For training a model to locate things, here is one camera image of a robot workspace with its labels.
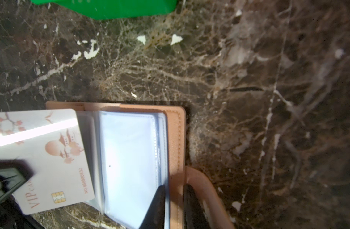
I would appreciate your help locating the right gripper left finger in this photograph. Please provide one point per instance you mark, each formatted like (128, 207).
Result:
(155, 216)

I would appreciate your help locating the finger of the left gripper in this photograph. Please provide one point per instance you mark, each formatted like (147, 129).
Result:
(13, 174)

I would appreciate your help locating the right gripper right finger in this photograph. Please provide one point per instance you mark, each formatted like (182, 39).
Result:
(194, 217)

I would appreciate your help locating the tan leather card holder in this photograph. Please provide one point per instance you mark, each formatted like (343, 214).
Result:
(180, 174)

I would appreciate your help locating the green plastic card tray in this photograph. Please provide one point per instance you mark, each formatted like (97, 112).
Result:
(116, 9)

